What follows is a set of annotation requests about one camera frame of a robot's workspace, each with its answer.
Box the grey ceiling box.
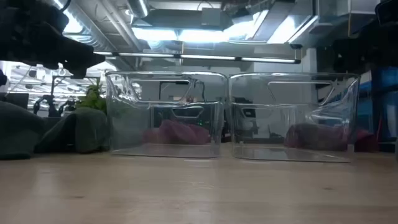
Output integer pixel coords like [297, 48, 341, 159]
[200, 7, 223, 27]

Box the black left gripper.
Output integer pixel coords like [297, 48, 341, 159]
[0, 0, 106, 79]

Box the green potted plant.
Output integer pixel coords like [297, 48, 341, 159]
[75, 79, 108, 115]

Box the dark green hat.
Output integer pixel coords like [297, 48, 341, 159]
[33, 107, 110, 154]
[0, 101, 47, 161]

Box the clear plastic bin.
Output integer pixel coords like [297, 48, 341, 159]
[104, 70, 229, 159]
[228, 72, 361, 163]

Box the black metal stand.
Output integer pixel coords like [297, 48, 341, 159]
[50, 74, 94, 118]

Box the silver spiral ventilation duct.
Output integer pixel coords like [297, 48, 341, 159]
[51, 0, 118, 52]

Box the long LED light bar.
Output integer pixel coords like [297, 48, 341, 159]
[93, 50, 302, 65]

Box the short silver ventilation duct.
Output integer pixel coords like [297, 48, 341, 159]
[126, 0, 150, 19]

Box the dark computer monitor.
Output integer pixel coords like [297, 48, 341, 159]
[5, 92, 30, 110]

